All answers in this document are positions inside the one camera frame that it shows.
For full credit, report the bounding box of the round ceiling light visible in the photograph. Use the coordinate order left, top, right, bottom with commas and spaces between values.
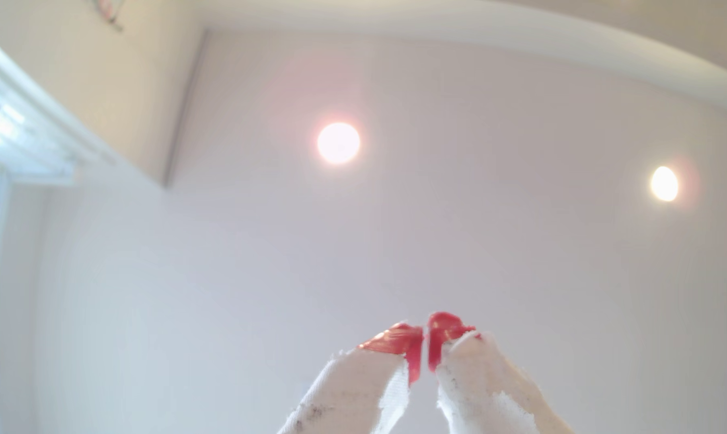
650, 166, 680, 203
316, 122, 362, 166

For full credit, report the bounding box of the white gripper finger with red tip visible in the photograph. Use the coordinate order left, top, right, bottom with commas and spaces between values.
277, 322, 425, 434
427, 311, 575, 434

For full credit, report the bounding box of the white window blind box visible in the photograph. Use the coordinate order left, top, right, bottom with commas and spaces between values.
0, 24, 118, 188

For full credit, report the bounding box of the small wall hanging object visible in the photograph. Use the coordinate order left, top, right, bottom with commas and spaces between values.
91, 0, 127, 33

